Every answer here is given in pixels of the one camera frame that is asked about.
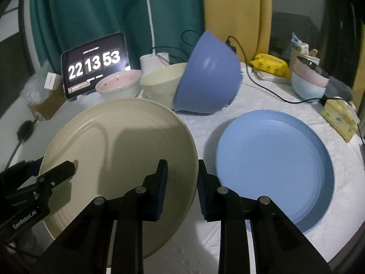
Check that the white desk lamp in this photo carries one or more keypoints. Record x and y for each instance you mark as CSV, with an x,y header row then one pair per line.
x,y
149,61

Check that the pink speckled bowl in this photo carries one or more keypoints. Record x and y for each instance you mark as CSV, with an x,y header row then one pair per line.
x,y
119,90

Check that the blue white packet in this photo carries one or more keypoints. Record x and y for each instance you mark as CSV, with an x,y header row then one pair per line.
x,y
298,45

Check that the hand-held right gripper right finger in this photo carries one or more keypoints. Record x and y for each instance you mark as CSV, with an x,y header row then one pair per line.
x,y
202,194

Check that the tablet with clock display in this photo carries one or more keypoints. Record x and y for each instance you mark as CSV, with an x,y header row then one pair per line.
x,y
94,62

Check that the small white box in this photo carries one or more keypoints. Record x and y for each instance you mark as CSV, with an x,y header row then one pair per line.
x,y
52,80

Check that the light blue bowl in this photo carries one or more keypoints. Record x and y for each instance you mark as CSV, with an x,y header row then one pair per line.
x,y
306,91

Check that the cardboard box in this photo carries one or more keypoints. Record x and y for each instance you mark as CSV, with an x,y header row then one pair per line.
x,y
48,105

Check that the black round device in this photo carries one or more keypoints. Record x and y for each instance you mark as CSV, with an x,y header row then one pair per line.
x,y
25,130

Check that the teal curtain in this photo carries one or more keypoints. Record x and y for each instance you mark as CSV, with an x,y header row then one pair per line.
x,y
85,11

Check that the white quilted tablecloth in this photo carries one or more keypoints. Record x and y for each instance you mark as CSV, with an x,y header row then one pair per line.
x,y
205,125

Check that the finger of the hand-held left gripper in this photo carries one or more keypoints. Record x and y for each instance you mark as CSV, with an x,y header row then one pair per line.
x,y
61,172
33,166

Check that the beige plate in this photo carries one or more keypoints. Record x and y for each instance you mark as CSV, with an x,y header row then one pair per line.
x,y
119,137

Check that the large blue bowl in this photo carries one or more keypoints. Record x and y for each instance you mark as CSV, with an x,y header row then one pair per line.
x,y
208,82

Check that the blue plate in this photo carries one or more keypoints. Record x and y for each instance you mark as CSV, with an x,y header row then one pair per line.
x,y
271,154

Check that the white round container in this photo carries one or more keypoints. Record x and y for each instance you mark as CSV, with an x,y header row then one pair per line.
x,y
309,78

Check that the yellow tissue pack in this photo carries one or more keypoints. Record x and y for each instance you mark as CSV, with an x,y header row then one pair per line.
x,y
339,120

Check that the yellow curtain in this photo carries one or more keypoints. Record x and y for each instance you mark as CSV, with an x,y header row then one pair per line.
x,y
233,11

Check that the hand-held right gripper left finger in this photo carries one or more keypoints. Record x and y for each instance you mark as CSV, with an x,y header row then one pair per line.
x,y
161,189

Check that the grey cloth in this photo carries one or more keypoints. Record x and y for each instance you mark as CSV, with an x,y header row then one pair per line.
x,y
339,88

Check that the cream bowl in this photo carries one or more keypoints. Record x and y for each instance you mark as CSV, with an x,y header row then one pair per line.
x,y
159,87

